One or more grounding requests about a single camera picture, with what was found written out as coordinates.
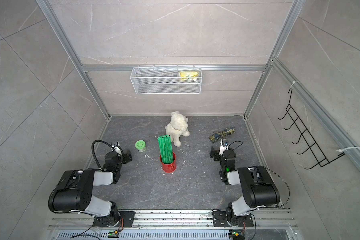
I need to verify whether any small green lidded jar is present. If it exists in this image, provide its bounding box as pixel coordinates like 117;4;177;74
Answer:
135;140;146;153

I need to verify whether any red cylindrical container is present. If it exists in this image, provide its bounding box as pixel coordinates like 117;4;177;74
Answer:
160;153;177;173

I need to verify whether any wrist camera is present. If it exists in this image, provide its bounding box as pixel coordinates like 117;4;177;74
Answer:
111;142;123;155
220;139;229;151

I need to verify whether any white wire mesh basket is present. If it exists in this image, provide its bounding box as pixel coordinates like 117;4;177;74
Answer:
130;67;203;95

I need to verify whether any metal base rail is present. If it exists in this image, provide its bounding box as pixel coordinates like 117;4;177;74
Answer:
41;210;303;240

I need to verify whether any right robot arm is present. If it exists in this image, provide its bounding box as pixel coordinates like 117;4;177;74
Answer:
210;139;286;228

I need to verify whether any white plush dog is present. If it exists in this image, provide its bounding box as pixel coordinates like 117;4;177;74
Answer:
165;111;190;147

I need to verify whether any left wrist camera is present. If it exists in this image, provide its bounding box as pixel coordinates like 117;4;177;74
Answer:
111;142;123;155

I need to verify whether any camouflage cloth pouch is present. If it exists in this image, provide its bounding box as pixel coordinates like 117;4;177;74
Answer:
209;127;235;143

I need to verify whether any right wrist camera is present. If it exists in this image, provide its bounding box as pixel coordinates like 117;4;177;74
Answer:
220;139;229;151

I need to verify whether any green straw bundle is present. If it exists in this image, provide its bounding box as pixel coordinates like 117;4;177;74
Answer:
158;135;174;164

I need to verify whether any black wire hook rack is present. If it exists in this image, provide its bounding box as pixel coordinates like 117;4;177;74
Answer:
278;89;346;170

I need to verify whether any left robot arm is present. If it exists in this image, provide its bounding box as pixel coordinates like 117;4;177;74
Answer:
48;140;136;230

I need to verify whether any yellow sponge in basket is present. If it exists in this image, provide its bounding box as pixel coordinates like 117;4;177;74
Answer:
177;71;200;82

